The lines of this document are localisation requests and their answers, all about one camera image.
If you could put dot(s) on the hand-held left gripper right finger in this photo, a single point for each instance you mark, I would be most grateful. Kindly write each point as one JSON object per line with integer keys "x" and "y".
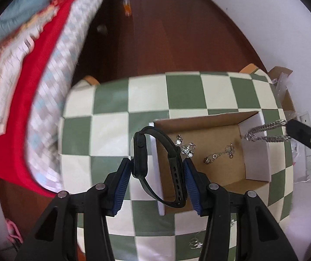
{"x": 191, "y": 187}

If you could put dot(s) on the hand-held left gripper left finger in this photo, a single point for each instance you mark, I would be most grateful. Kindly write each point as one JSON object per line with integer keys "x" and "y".
{"x": 120, "y": 187}

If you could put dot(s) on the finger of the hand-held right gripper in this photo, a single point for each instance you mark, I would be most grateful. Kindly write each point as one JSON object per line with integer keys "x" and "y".
{"x": 306, "y": 137}

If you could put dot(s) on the black smartwatch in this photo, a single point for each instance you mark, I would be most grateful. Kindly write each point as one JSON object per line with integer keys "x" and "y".
{"x": 139, "y": 152}

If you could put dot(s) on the small silver jewelry piece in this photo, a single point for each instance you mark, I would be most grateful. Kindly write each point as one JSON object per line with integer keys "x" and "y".
{"x": 196, "y": 242}
{"x": 233, "y": 220}

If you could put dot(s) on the silver crystal earrings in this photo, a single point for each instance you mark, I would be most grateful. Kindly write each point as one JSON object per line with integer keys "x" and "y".
{"x": 185, "y": 147}

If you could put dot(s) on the brown cardboard box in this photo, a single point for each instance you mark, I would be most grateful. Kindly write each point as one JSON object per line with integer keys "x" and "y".
{"x": 283, "y": 87}

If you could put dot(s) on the clear plastic bag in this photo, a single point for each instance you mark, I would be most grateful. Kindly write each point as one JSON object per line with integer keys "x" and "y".
{"x": 281, "y": 85}

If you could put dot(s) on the green white checkered tablecloth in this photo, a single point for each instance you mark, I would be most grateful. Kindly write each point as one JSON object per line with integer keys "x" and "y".
{"x": 150, "y": 95}

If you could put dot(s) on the pink object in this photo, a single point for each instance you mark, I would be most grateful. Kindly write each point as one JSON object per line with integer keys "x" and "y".
{"x": 12, "y": 231}

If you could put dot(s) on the checked bed sheet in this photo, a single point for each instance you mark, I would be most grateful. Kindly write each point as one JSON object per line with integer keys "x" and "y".
{"x": 60, "y": 81}

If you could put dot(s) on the red patterned blanket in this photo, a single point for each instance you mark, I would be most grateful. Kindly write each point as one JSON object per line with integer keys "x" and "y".
{"x": 49, "y": 32}

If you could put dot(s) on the orange bottle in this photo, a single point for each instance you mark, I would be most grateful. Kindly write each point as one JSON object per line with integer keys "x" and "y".
{"x": 127, "y": 6}

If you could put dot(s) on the light blue pillow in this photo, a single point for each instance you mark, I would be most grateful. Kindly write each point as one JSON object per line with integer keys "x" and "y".
{"x": 27, "y": 2}

